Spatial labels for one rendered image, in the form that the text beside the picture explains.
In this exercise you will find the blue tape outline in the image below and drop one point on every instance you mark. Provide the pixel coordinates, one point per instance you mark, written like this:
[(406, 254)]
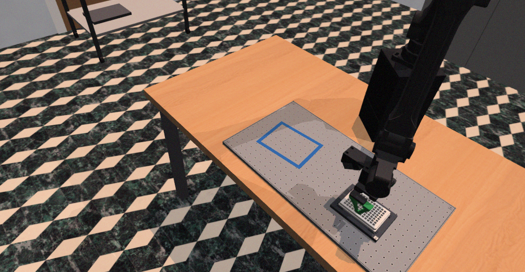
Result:
[(280, 155)]

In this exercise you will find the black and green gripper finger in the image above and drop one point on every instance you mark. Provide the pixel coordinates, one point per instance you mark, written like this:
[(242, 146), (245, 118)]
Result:
[(366, 207)]

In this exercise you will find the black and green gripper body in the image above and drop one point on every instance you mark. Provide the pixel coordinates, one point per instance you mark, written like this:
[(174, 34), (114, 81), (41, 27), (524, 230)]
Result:
[(360, 188)]

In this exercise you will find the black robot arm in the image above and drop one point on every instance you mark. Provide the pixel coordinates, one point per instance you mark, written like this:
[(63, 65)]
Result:
[(431, 33)]

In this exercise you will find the white well plate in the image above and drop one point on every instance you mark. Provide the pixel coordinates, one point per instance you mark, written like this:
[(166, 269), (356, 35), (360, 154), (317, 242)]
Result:
[(372, 219)]

